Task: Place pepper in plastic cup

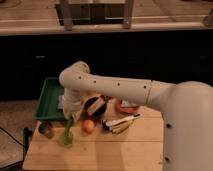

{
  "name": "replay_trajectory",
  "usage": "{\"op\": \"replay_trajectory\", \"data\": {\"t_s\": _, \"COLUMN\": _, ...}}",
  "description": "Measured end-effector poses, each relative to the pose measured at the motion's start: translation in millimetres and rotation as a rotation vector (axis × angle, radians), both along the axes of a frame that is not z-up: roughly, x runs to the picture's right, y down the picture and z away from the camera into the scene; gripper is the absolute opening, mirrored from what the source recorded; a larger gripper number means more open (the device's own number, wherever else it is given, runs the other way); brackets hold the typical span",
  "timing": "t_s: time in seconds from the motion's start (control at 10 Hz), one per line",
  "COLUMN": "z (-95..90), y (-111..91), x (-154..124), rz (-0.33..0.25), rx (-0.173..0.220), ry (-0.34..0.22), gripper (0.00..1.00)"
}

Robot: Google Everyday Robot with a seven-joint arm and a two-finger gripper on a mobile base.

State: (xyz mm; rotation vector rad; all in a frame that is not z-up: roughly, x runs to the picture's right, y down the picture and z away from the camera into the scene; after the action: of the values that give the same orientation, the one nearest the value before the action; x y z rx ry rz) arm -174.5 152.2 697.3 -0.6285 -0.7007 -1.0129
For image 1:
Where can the green plastic tray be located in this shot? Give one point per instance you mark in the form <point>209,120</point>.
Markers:
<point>47,109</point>

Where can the orange plate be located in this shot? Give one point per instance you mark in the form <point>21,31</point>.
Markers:
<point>124,109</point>

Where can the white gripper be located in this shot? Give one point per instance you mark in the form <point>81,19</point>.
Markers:
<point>72,104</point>

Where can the green plastic cup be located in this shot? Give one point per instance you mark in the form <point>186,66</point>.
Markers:
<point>61,141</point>

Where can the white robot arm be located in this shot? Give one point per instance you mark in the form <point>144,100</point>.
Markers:
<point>187,111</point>

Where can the yellow banana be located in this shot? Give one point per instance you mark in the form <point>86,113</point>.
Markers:
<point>120,128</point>

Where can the white handled knife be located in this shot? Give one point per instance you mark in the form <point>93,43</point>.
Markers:
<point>107,124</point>

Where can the orange fruit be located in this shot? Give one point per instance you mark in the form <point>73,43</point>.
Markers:
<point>88,126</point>

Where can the wooden chair frame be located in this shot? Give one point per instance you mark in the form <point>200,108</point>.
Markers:
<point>104,13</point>

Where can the dark bowl with bread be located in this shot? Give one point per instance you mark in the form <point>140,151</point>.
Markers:
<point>95,106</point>

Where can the black clamp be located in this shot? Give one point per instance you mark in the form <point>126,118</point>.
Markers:
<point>27,134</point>

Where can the grey sponge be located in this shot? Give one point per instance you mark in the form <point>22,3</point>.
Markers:
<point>60,103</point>

